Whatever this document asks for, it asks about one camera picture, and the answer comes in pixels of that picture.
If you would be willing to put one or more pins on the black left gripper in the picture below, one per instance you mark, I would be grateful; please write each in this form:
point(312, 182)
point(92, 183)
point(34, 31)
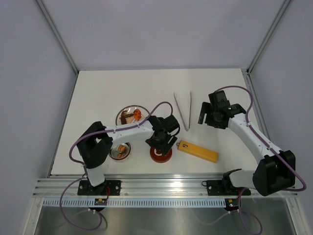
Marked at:
point(165, 147)

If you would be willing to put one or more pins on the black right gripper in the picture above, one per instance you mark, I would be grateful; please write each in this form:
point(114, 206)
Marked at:
point(205, 109)

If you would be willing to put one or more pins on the red round lunch box lid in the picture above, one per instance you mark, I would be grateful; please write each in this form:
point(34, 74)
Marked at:
point(158, 157)

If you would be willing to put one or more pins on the metal tongs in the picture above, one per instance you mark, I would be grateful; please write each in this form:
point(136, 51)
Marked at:
point(186, 125)

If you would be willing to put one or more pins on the orange shrimp food piece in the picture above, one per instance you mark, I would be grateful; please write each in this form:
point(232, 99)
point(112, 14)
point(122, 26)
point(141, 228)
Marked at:
point(121, 151)

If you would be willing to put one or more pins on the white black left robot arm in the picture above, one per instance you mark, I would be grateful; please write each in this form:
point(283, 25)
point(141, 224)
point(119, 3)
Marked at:
point(96, 143)

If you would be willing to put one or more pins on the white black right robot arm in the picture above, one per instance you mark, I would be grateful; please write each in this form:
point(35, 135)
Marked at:
point(275, 169)

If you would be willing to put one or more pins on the round steel lunch box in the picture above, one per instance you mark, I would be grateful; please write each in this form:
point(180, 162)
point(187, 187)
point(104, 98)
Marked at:
point(113, 152)

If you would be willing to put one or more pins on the orange round food piece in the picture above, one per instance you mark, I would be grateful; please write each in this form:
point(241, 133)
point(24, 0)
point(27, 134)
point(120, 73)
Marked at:
point(137, 114)

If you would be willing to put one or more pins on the round food plate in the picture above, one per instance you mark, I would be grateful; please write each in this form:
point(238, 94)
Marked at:
point(131, 114)

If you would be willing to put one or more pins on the brown food piece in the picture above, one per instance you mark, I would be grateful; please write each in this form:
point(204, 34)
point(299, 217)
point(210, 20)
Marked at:
point(123, 117)

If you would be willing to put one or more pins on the yellow cutlery case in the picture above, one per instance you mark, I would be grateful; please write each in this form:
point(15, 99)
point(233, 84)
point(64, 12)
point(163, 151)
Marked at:
point(198, 151)

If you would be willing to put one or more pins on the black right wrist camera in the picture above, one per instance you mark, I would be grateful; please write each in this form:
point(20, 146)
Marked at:
point(218, 100)

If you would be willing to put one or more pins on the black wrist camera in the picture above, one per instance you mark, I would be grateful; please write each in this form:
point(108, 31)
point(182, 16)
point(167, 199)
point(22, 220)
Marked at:
point(218, 100)
point(171, 125)

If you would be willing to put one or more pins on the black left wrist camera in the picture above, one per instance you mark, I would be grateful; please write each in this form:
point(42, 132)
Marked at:
point(171, 125)

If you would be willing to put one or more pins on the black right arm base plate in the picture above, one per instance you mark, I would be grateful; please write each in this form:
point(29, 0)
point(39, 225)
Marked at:
point(220, 188)

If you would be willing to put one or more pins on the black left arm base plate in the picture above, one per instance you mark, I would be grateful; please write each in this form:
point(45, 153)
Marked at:
point(109, 187)

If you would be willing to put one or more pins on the aluminium front rail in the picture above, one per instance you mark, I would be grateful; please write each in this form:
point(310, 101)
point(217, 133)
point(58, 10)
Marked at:
point(136, 185)

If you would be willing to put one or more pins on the aluminium frame post right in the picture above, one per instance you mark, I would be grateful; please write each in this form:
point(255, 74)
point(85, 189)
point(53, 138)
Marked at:
point(269, 35)

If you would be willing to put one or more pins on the white slotted cable duct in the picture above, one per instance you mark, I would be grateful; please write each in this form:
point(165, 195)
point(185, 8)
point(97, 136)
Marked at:
point(137, 202)

